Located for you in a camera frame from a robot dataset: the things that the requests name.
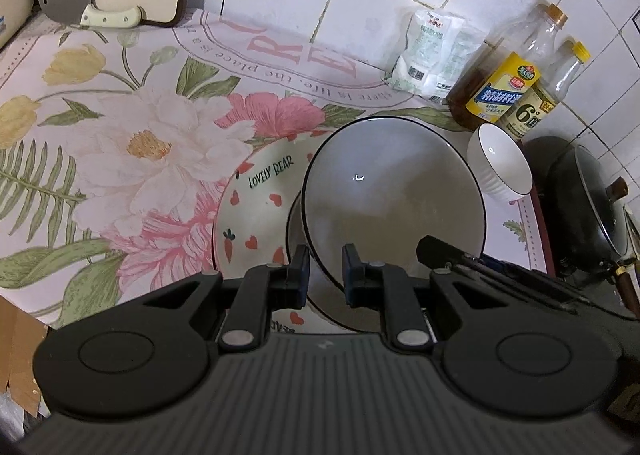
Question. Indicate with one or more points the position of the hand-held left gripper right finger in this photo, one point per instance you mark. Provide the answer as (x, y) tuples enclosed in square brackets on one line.
[(348, 277)]

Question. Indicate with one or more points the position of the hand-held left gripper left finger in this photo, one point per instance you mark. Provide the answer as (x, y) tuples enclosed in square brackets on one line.
[(302, 277)]

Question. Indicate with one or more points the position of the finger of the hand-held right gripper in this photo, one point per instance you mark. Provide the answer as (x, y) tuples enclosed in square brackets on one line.
[(435, 250)]

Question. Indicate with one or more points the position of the large black-rimmed white bowl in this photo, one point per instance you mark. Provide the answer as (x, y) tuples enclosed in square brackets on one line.
[(294, 230), (390, 195)]

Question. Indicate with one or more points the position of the white pink rabbit print plate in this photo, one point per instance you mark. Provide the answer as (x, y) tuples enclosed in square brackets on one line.
[(255, 205)]

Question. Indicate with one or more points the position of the small white ribbed bowl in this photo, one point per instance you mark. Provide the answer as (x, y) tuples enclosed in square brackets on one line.
[(500, 160)]

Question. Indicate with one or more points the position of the black wok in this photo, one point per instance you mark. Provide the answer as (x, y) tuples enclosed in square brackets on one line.
[(555, 195)]

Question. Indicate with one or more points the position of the glass wok lid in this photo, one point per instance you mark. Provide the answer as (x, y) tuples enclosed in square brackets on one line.
[(597, 205)]

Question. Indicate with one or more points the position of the cooking oil bottle yellow label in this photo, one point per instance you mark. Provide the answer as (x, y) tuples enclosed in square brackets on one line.
[(500, 85)]

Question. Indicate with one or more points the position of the clear bottle with yellow cap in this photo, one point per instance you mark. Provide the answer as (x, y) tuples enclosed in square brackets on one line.
[(540, 105)]

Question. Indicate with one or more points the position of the white salt bag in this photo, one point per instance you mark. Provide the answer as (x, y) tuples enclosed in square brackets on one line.
[(430, 55)]

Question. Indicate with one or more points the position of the floral tablecloth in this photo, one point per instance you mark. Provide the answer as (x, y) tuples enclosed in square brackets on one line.
[(100, 160)]

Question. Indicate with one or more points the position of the brown cardboard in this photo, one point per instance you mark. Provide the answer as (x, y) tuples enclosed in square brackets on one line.
[(20, 350)]

